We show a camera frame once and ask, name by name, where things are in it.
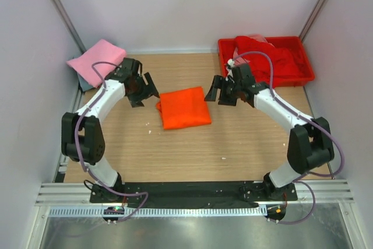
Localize folded grey t-shirt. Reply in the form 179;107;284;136
77;73;94;92

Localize pink t-shirt in bin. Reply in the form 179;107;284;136
233;34;274;68

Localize folded pink t-shirt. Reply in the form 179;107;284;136
66;39;126;87

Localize red plastic bin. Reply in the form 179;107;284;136
217;34;315;88

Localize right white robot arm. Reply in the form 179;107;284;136
205;65;335;200

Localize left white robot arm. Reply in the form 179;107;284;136
61;58;160;202

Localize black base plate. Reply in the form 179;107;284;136
89;180;298;205

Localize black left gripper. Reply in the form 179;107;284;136
127;72;159;107

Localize slotted cable duct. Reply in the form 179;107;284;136
48;205;267;218

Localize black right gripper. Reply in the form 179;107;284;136
205;75;242;107

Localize orange t-shirt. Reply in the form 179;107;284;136
156;86;212;130

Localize red t-shirt pile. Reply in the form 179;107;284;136
250;46;303;87

